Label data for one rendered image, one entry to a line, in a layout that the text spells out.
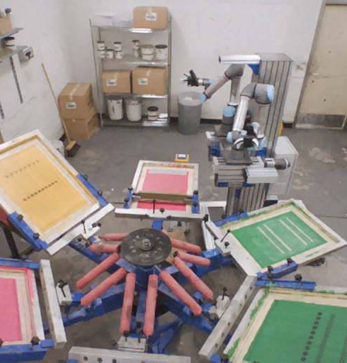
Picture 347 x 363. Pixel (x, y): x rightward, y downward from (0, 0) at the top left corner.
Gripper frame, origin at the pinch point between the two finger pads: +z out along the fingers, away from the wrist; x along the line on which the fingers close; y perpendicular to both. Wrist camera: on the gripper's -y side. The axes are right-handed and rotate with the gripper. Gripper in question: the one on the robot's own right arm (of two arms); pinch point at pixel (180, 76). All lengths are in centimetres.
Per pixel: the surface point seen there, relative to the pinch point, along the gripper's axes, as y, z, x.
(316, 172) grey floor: 188, -161, 138
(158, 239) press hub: 11, -62, -185
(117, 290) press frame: 37, -44, -211
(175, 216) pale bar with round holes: 46, -51, -137
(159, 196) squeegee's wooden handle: 49, -28, -118
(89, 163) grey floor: 171, 163, 18
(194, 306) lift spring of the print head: 27, -93, -209
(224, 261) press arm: 55, -96, -156
